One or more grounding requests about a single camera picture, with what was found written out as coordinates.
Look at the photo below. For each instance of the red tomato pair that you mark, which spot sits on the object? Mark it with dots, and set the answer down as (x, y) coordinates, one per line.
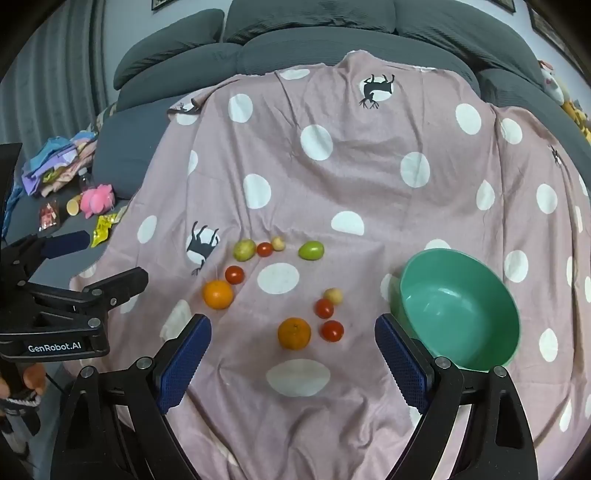
(324, 308)

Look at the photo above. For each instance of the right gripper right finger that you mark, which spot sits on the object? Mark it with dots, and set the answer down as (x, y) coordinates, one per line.
(497, 443)

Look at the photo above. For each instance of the plush toys on sofa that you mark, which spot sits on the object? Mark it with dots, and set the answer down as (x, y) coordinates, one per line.
(554, 88)

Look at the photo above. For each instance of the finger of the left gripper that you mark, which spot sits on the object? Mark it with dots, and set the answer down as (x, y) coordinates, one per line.
(57, 246)
(118, 289)

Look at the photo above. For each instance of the yellow-green round fruit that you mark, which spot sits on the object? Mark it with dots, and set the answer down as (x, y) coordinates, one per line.
(244, 250)

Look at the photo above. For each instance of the left hand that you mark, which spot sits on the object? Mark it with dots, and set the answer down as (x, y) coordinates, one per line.
(33, 377)

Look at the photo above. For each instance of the pink polka dot blanket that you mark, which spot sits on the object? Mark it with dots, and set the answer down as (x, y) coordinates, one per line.
(332, 410)

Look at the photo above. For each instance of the grey curtain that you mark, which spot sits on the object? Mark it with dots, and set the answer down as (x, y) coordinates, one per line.
(56, 84)

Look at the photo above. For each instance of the yellow paper cup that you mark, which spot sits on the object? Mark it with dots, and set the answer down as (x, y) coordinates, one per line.
(73, 206)

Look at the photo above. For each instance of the red snack packet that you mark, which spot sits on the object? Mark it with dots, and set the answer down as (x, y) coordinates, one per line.
(49, 216)

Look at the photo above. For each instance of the red tomato top row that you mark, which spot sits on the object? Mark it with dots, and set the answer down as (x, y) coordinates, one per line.
(264, 249)

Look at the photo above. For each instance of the small yellow fruit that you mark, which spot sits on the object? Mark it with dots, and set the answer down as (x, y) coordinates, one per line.
(278, 244)
(333, 295)

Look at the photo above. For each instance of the small yellow fruit top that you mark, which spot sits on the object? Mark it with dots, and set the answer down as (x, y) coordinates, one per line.
(278, 244)

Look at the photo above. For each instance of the dark grey sofa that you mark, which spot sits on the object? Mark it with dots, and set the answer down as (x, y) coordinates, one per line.
(277, 50)

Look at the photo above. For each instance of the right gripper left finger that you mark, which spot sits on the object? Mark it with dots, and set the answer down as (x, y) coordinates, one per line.
(113, 425)

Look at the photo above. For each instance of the pink plush toy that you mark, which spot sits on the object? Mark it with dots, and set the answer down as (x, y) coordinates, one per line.
(97, 201)

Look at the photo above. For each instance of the bright green oval fruit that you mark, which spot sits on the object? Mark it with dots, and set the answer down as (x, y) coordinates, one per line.
(311, 250)

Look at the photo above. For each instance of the yellow snack packet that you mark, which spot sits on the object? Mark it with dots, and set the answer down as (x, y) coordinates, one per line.
(104, 225)

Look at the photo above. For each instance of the green plastic bowl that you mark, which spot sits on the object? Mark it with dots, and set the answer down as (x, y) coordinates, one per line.
(458, 308)

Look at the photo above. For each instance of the pile of colourful clothes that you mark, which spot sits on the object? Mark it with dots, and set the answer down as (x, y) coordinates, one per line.
(57, 163)

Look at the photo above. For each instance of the wall picture frame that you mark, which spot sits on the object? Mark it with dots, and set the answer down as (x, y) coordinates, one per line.
(158, 4)

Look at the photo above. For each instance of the orange mandarin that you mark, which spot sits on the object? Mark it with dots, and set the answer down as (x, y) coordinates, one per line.
(217, 294)
(294, 334)

